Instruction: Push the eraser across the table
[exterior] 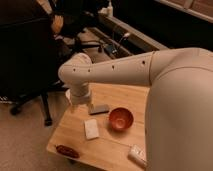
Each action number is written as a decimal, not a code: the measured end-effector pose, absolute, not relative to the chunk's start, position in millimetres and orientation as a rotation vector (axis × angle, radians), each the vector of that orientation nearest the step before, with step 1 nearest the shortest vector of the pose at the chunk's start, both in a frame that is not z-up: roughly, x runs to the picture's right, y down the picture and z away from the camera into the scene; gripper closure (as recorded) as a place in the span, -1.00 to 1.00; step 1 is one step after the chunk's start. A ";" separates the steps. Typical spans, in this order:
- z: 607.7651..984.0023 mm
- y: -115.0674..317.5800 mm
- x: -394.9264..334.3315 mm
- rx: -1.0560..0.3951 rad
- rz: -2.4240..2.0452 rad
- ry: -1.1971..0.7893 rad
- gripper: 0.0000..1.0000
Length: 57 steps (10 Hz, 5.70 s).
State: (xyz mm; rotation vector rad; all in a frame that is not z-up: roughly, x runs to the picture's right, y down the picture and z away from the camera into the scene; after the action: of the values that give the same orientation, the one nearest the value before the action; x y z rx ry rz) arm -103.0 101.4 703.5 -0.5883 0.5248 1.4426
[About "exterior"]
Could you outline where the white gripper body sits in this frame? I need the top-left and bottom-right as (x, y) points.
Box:
(70, 83), (93, 112)

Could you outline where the white eraser block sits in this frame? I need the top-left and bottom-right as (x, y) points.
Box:
(84, 119), (99, 140)

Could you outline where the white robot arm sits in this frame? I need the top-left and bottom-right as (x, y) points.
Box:
(58, 47), (213, 171)

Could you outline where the person's hand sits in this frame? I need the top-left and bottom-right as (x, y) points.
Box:
(51, 15), (64, 34)

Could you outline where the white paper cup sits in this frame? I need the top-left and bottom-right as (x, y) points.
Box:
(65, 89), (71, 103)

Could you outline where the grey rectangular block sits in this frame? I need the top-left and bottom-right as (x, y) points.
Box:
(89, 104), (109, 115)

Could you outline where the red bowl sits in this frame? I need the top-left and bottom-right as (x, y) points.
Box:
(108, 107), (134, 131)

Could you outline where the dark red oblong object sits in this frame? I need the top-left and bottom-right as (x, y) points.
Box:
(56, 145), (80, 158)

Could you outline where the black office chair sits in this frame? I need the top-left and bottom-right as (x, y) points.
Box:
(51, 0), (108, 64)
(0, 0), (69, 126)

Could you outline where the white box on table edge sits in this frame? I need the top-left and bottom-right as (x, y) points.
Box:
(128, 145), (146, 168)

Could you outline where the white bottle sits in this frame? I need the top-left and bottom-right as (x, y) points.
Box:
(107, 0), (113, 17)

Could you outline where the white cable with plug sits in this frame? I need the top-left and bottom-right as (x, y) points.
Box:
(111, 32), (132, 56)

